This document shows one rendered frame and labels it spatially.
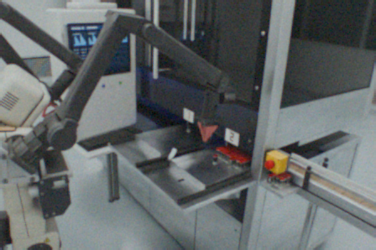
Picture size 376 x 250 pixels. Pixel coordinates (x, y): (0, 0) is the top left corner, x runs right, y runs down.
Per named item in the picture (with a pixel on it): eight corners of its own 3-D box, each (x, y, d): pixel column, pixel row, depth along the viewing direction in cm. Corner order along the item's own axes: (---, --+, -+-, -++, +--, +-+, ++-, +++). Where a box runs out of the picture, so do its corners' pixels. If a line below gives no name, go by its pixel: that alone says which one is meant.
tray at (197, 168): (223, 149, 166) (223, 143, 164) (260, 170, 147) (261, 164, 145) (169, 166, 147) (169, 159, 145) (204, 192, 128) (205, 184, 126)
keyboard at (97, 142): (132, 127, 208) (132, 124, 207) (145, 134, 198) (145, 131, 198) (76, 143, 181) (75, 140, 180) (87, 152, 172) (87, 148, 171)
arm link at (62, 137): (109, -5, 85) (125, 1, 78) (144, 20, 95) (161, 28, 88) (36, 131, 91) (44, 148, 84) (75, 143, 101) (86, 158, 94)
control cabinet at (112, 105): (122, 117, 228) (119, 2, 198) (138, 124, 215) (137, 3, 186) (55, 133, 194) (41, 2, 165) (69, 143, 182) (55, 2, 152)
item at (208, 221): (175, 143, 379) (178, 71, 346) (331, 242, 227) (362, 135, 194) (96, 164, 322) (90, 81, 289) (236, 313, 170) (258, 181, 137)
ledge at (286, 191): (279, 176, 146) (279, 173, 145) (302, 189, 136) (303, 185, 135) (259, 185, 138) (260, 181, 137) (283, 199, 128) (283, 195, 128)
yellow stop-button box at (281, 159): (274, 163, 137) (277, 148, 134) (288, 169, 131) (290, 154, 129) (263, 168, 132) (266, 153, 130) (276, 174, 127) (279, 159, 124)
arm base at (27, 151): (7, 140, 88) (7, 158, 79) (28, 122, 90) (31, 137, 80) (28, 158, 93) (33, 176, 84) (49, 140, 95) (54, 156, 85)
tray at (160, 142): (185, 128, 191) (185, 123, 190) (213, 144, 172) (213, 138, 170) (135, 140, 172) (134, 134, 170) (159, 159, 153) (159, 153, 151)
